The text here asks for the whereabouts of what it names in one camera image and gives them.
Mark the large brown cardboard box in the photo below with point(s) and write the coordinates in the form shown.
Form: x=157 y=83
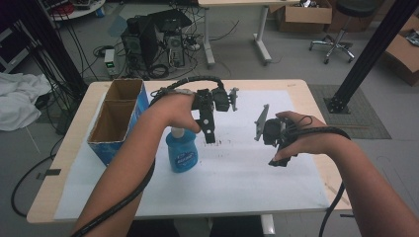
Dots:
x=403 y=56

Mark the blue plastic bottle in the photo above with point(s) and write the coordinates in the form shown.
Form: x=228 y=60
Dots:
x=183 y=153

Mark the black aluminium post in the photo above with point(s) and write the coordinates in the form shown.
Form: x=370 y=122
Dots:
x=372 y=49

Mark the white power supply unit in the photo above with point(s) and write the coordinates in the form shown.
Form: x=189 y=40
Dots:
x=110 y=62

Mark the white table leg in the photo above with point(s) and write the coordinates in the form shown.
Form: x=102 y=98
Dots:
x=267 y=225

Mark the person's right hand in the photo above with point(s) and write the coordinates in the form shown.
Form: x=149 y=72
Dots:
x=311 y=140

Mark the person's left hand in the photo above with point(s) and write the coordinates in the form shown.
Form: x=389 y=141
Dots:
x=176 y=110

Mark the black office chair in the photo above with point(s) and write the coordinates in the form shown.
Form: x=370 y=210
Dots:
x=339 y=39

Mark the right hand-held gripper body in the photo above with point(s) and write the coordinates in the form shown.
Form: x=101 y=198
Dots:
x=272 y=131

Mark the blue cardboard box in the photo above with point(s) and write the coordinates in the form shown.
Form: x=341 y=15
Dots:
x=115 y=120

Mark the grey floor mat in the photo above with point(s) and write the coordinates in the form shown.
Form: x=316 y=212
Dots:
x=365 y=115

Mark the white cloth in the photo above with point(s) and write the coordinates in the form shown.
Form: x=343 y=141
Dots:
x=19 y=98

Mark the round white table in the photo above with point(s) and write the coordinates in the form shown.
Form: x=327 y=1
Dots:
x=82 y=11

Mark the white desk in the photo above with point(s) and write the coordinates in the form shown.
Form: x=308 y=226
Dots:
x=262 y=33

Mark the black tape strip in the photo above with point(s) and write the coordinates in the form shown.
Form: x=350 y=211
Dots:
x=49 y=173

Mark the grey computer tower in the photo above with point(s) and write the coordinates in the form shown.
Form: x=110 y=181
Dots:
x=175 y=49

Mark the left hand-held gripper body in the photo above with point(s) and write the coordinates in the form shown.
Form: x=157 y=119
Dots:
x=220 y=98

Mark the black computer tower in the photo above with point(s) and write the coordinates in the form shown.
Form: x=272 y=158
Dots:
x=141 y=42

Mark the open brown cardboard box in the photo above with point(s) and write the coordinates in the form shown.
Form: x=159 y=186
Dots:
x=308 y=15

